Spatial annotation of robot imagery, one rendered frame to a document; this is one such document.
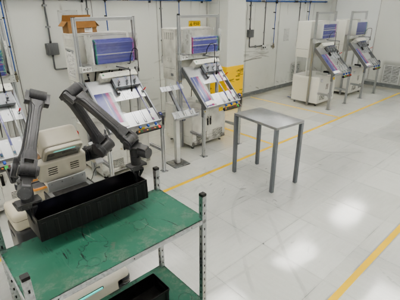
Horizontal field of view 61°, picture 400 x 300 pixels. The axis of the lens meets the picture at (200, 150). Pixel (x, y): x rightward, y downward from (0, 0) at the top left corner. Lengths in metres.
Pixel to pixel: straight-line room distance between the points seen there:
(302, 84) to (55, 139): 6.52
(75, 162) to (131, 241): 0.63
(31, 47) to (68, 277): 4.26
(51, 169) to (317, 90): 6.41
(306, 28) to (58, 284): 6.98
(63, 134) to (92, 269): 0.77
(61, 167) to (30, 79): 3.54
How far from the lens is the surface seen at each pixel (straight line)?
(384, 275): 3.25
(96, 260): 1.65
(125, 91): 4.28
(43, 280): 1.63
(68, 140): 1.97
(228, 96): 5.04
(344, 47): 9.09
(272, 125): 3.76
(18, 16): 5.43
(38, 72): 5.53
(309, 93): 7.81
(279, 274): 2.97
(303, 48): 7.79
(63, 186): 2.09
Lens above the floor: 1.99
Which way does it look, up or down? 23 degrees down
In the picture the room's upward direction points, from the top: straight up
